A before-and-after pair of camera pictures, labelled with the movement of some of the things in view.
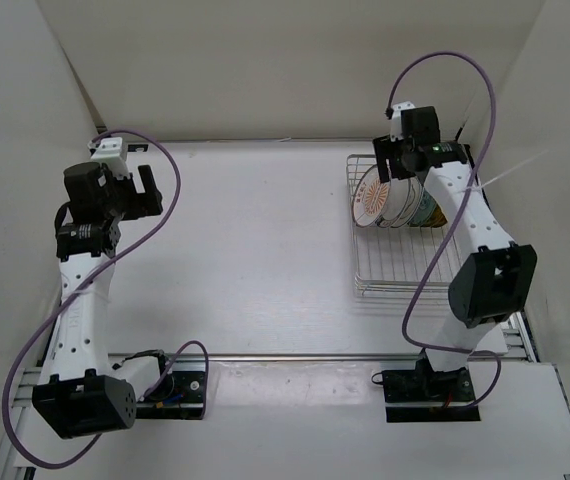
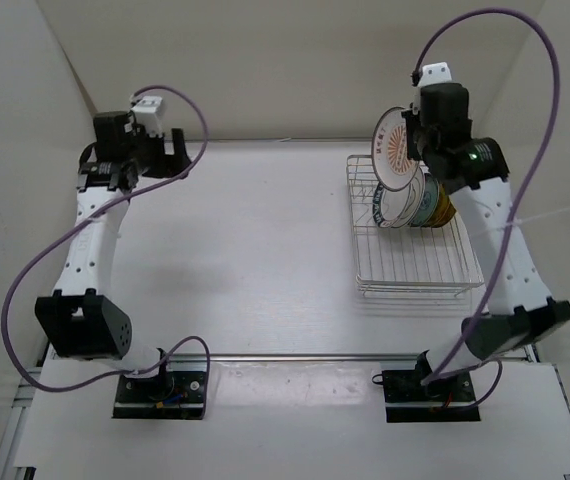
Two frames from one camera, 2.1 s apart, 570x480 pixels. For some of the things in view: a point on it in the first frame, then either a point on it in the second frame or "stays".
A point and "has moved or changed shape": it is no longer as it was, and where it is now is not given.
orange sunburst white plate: [370, 199] has moved or changed shape
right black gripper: [384, 149] to [412, 121]
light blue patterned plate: [424, 209] stays
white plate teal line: [416, 197] stays
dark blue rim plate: [398, 202] to [376, 204]
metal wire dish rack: [396, 261] stays
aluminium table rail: [296, 357] stays
